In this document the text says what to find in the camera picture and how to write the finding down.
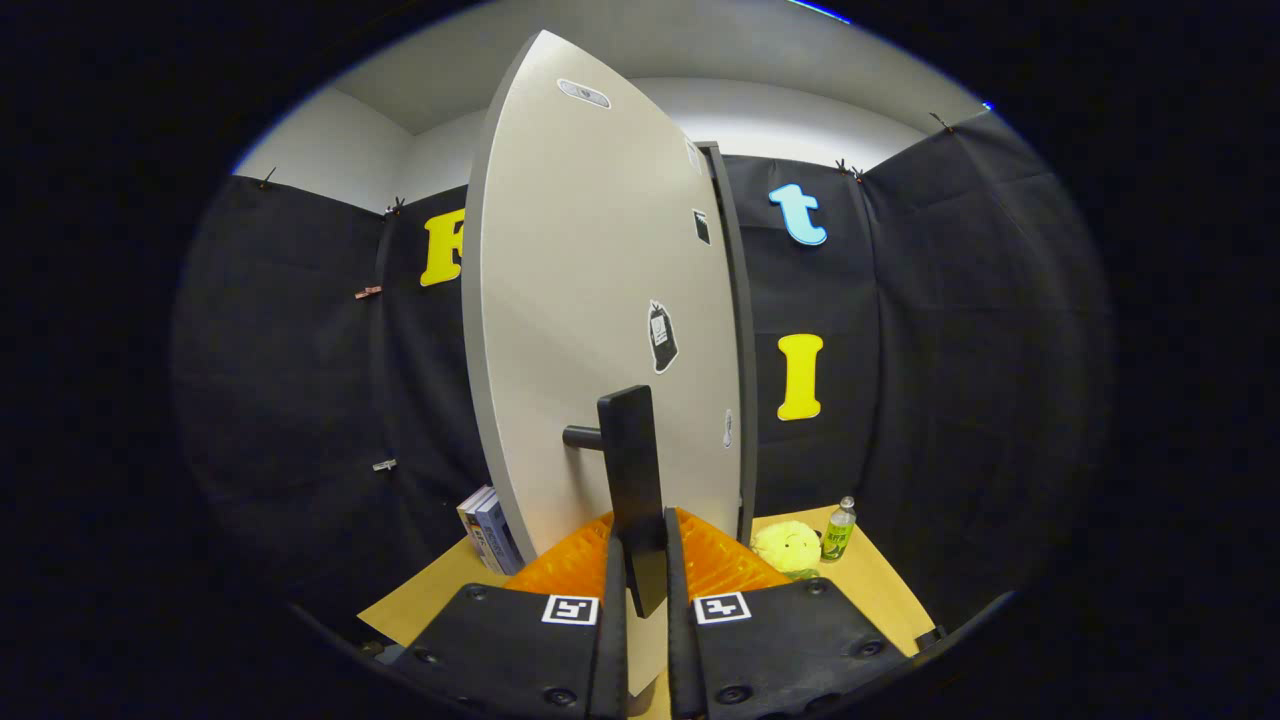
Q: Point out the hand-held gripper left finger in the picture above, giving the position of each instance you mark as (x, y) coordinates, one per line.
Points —
(613, 640)

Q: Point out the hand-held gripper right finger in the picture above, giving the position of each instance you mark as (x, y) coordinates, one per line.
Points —
(680, 650)

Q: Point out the yellow plush toy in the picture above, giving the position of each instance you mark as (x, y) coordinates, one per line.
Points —
(787, 548)

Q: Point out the blue paperback book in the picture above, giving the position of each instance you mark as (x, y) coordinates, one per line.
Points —
(497, 535)

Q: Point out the white paperback book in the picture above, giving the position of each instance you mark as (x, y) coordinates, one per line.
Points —
(470, 520)

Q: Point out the green plastic bottle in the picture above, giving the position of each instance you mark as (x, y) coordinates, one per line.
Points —
(838, 535)

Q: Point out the black backdrop cloth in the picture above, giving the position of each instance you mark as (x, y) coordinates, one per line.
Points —
(950, 350)

